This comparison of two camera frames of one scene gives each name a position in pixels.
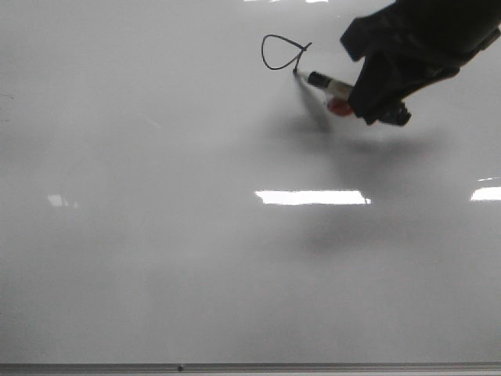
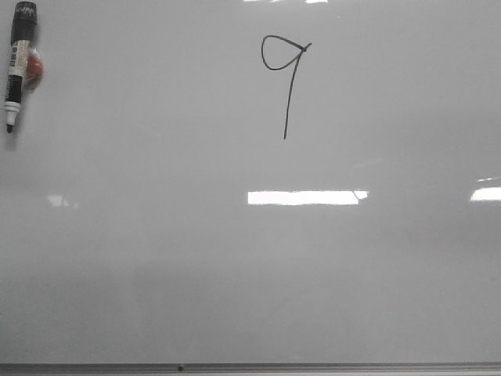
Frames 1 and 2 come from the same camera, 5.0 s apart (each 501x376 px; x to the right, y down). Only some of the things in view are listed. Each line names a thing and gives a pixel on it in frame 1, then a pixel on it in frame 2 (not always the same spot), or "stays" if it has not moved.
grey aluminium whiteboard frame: (250, 369) stays
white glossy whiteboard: (174, 190) stays
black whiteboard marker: (329, 88) → (23, 32)
